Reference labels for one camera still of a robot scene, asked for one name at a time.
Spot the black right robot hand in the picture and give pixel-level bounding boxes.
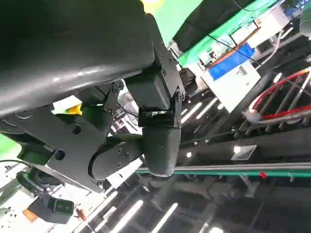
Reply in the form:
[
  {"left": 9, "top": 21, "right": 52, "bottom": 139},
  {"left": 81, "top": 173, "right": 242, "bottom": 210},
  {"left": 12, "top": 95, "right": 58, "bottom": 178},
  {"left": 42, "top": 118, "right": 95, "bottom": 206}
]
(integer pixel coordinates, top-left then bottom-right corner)
[{"left": 16, "top": 168, "right": 65, "bottom": 195}]

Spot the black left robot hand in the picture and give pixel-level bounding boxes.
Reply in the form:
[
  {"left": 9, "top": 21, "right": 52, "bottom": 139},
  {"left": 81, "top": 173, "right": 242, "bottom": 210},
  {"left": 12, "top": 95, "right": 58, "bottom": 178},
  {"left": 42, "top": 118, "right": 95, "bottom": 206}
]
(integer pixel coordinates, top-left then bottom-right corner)
[{"left": 0, "top": 0, "right": 187, "bottom": 194}]

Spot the green table cloth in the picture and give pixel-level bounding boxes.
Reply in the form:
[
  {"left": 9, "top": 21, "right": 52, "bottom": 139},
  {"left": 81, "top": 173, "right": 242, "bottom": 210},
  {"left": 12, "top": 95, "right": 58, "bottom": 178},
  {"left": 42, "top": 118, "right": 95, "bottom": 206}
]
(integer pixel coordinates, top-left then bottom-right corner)
[{"left": 0, "top": 0, "right": 205, "bottom": 161}]

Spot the black curtain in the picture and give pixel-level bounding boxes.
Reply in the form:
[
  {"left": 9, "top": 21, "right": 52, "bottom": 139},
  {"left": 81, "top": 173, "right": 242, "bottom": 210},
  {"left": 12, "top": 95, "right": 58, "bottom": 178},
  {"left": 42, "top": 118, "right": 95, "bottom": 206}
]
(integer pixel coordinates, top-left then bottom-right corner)
[{"left": 171, "top": 0, "right": 246, "bottom": 53}]

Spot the green background cloth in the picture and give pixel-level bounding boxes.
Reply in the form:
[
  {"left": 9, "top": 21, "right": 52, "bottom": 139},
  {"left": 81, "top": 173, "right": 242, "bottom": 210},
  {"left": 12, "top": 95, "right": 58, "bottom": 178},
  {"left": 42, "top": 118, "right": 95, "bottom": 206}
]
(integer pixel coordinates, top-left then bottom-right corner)
[{"left": 178, "top": 0, "right": 280, "bottom": 65}]

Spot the white cabinet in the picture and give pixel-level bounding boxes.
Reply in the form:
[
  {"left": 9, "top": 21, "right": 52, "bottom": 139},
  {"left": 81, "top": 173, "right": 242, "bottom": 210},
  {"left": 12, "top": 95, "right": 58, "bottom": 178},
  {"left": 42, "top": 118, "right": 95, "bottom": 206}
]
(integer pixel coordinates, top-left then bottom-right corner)
[{"left": 201, "top": 59, "right": 262, "bottom": 114}]

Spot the metal rack with red hose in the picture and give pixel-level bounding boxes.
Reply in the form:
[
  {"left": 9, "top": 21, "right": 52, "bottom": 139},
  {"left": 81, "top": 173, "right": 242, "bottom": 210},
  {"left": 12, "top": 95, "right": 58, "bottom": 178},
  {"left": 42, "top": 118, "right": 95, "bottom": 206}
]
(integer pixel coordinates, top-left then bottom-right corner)
[{"left": 242, "top": 67, "right": 311, "bottom": 136}]

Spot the green metal rail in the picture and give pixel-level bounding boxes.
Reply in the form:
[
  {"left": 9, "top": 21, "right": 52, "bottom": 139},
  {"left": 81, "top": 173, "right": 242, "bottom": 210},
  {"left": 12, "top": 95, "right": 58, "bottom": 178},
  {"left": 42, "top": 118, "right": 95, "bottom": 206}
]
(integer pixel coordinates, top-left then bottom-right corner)
[{"left": 135, "top": 166, "right": 311, "bottom": 179}]

